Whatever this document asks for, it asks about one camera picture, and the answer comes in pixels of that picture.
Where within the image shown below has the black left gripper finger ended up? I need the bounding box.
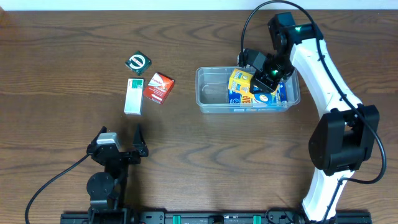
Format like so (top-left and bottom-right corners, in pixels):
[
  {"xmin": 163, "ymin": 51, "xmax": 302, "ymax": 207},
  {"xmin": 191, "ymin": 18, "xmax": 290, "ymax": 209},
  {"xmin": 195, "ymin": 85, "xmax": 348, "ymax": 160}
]
[
  {"xmin": 132, "ymin": 124, "xmax": 149, "ymax": 157},
  {"xmin": 93, "ymin": 126, "xmax": 107, "ymax": 144}
]

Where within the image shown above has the blue Kool Fever box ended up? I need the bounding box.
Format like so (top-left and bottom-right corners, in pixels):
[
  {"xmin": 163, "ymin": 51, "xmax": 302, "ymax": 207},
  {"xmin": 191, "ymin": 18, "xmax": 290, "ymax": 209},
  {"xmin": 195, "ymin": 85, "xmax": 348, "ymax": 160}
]
[{"xmin": 228, "ymin": 81, "xmax": 288, "ymax": 110}]

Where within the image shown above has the yellow cough syrup box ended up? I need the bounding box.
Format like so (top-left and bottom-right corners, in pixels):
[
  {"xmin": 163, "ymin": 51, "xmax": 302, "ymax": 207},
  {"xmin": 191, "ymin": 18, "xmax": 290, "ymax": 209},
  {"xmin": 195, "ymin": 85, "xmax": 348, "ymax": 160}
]
[{"xmin": 228, "ymin": 68, "xmax": 280, "ymax": 105}]

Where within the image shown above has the clear plastic container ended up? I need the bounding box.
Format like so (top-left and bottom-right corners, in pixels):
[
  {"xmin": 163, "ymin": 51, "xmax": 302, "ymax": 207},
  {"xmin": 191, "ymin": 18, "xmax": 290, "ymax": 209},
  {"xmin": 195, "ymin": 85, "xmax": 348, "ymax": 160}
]
[{"xmin": 196, "ymin": 67, "xmax": 300, "ymax": 114}]

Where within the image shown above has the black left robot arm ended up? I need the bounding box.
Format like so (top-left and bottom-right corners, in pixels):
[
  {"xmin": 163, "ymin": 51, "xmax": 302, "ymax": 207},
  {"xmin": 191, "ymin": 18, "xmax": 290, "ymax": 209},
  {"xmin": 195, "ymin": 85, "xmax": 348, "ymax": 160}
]
[{"xmin": 86, "ymin": 126, "xmax": 149, "ymax": 224}]

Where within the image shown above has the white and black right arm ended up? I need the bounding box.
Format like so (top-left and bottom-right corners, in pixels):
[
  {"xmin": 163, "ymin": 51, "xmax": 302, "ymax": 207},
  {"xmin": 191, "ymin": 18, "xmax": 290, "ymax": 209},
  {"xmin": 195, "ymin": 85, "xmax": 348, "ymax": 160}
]
[{"xmin": 238, "ymin": 12, "xmax": 381, "ymax": 223}]

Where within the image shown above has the white and green box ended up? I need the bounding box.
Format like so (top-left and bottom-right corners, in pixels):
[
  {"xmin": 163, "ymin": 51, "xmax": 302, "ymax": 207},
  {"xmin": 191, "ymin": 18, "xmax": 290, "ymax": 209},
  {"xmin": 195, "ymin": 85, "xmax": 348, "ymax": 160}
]
[{"xmin": 124, "ymin": 78, "xmax": 144, "ymax": 115}]

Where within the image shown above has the red Panadol box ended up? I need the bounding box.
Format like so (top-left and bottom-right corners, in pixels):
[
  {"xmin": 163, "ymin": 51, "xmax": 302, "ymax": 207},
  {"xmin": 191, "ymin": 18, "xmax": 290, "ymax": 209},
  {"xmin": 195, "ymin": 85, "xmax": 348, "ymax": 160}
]
[{"xmin": 143, "ymin": 72, "xmax": 175, "ymax": 105}]

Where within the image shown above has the dark green square box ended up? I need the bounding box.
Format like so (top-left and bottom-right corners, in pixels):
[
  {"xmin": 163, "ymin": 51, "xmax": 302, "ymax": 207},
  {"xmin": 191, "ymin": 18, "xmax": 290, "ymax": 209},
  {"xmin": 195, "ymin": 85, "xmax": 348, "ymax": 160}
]
[{"xmin": 125, "ymin": 51, "xmax": 152, "ymax": 76}]

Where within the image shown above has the black mounting rail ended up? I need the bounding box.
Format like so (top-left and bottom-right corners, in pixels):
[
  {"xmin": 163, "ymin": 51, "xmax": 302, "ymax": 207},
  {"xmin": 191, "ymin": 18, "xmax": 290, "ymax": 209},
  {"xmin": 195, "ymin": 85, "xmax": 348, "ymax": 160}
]
[{"xmin": 60, "ymin": 210, "xmax": 373, "ymax": 224}]

